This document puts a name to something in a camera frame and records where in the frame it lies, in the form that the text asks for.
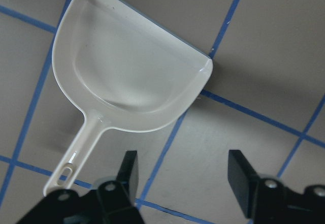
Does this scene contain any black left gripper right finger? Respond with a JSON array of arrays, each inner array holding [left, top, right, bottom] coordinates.
[[227, 150, 259, 219]]

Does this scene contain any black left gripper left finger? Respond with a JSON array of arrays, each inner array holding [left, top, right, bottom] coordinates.
[[116, 150, 139, 206]]

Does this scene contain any beige plastic dustpan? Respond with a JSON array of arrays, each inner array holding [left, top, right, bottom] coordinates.
[[43, 0, 213, 195]]

